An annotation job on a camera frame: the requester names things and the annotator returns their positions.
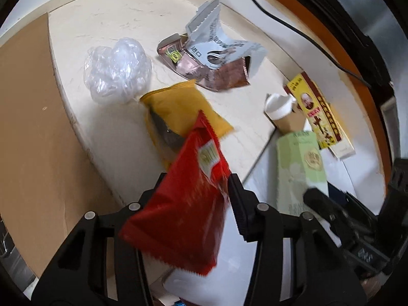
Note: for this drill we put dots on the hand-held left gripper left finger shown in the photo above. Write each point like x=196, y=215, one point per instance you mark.
x=153, y=194

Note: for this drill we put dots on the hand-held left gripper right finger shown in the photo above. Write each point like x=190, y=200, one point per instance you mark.
x=245, y=210

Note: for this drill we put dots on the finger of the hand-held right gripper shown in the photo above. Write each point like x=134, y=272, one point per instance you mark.
x=322, y=205
x=336, y=194

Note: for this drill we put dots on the red snack packet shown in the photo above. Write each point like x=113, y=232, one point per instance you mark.
x=185, y=204

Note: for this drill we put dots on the green label glass bottle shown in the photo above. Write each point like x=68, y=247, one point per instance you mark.
x=296, y=165

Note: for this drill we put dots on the pale yellow box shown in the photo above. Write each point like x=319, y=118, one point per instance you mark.
x=343, y=151

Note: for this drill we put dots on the yellow red long box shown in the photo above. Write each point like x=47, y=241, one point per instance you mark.
x=315, y=118

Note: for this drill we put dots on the yellow snack packet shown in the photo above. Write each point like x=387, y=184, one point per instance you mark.
x=191, y=111

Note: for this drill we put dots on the brown paper cup white lid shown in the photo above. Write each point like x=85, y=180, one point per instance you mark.
x=279, y=108

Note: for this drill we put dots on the crumpled clear plastic bag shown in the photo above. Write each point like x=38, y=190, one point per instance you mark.
x=118, y=70

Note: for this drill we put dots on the brown torn packet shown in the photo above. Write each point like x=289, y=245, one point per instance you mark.
x=223, y=79

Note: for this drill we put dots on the brown cardboard sheet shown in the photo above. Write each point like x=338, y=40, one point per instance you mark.
x=32, y=134

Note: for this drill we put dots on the grey foil bag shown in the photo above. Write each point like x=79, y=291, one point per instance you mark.
x=207, y=38

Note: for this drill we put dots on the orange wooden window frame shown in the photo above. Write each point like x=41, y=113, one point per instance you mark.
x=306, y=9

